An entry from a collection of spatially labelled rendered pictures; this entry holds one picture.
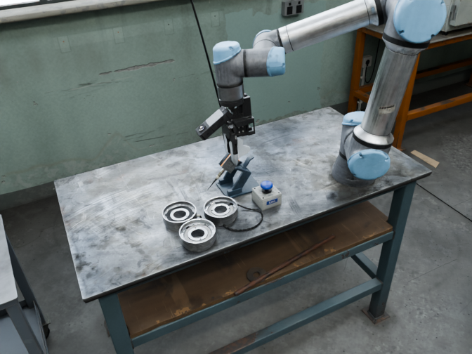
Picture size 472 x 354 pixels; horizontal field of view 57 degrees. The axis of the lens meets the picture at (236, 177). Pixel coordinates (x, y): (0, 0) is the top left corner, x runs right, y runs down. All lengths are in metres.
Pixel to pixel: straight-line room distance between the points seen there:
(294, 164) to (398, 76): 0.55
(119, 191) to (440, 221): 1.88
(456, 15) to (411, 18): 1.99
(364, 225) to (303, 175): 0.35
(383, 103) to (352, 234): 0.62
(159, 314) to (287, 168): 0.66
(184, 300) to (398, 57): 0.96
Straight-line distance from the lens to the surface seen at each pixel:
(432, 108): 3.40
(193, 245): 1.22
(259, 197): 1.36
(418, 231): 2.65
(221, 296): 1.46
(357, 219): 1.77
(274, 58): 1.18
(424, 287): 2.35
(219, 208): 1.36
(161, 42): 2.79
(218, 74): 1.20
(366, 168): 1.31
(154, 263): 1.24
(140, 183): 1.55
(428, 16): 1.16
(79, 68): 2.73
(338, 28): 1.29
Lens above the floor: 1.67
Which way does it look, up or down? 35 degrees down
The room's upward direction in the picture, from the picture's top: 3 degrees counter-clockwise
